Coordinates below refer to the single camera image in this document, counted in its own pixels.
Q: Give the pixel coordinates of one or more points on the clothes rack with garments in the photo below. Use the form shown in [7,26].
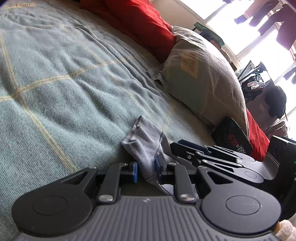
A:
[256,85]

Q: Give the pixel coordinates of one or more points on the hanging dark laundry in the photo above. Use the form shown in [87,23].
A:
[286,30]

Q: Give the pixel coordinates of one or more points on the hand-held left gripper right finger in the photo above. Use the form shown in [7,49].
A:
[158,169]

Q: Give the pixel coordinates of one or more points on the window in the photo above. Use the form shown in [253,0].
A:
[208,7]

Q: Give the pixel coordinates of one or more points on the grey pants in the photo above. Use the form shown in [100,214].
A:
[145,143]

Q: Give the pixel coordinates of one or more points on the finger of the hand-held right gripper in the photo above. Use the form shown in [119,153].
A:
[208,161]
[201,148]

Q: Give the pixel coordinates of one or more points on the black zip pouch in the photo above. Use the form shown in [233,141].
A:
[233,136]

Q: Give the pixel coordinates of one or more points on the brown cardboard boxes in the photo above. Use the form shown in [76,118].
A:
[229,58]

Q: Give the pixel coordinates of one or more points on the person's right forearm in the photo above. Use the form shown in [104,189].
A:
[288,231]

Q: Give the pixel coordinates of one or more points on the grey green pillow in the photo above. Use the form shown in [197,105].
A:
[208,81]

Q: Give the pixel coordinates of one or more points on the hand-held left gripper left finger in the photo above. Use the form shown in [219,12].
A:
[135,171]

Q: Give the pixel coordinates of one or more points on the green flat box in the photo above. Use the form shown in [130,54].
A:
[208,31]

